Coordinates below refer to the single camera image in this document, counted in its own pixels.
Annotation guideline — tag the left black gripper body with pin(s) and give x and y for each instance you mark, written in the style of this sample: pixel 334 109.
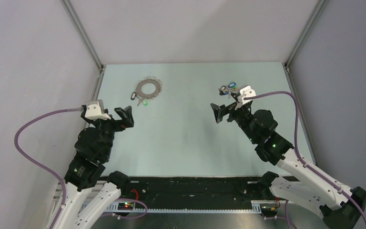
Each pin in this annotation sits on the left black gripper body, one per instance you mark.
pixel 108 128

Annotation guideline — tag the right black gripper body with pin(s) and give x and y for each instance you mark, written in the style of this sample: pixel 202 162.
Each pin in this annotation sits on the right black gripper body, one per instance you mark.
pixel 242 116

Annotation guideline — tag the large silver keyring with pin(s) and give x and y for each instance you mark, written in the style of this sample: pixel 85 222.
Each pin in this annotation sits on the large silver keyring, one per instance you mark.
pixel 149 87

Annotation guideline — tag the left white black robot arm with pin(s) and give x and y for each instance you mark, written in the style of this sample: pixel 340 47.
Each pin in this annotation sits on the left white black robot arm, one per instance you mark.
pixel 80 179

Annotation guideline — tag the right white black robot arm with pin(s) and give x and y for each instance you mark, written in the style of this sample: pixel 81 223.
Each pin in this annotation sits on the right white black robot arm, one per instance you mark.
pixel 337 204

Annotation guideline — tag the bunch of coloured keys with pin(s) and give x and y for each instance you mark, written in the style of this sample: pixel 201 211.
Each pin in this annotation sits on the bunch of coloured keys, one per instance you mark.
pixel 224 90

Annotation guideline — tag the green capped key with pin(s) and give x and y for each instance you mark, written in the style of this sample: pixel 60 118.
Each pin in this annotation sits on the green capped key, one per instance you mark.
pixel 144 102

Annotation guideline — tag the left small circuit board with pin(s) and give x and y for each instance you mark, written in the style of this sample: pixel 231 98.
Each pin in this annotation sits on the left small circuit board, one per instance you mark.
pixel 126 206

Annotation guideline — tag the small circuit board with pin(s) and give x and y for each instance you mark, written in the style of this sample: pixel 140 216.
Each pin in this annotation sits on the small circuit board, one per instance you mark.
pixel 126 206
pixel 267 208

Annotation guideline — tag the right small circuit board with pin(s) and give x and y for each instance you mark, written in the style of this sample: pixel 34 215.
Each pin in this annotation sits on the right small circuit board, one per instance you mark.
pixel 267 208

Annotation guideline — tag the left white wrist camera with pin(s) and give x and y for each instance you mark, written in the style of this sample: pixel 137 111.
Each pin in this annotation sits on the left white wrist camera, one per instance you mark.
pixel 94 110

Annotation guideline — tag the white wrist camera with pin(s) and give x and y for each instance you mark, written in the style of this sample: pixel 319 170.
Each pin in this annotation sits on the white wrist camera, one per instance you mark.
pixel 245 92
pixel 94 110

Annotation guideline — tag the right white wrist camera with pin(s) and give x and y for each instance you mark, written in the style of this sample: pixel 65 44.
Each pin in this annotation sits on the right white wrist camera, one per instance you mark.
pixel 245 92

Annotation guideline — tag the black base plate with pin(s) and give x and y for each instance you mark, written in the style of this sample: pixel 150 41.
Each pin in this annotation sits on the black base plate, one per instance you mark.
pixel 197 193

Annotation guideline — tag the left aluminium frame post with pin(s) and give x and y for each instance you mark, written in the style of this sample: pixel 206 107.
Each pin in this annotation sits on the left aluminium frame post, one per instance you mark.
pixel 75 20

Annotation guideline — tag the aluminium frame post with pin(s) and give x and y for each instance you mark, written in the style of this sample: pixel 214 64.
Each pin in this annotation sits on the aluminium frame post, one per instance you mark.
pixel 306 30
pixel 75 20

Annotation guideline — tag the right aluminium frame post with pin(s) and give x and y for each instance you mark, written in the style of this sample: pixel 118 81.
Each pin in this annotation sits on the right aluminium frame post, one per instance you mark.
pixel 306 30

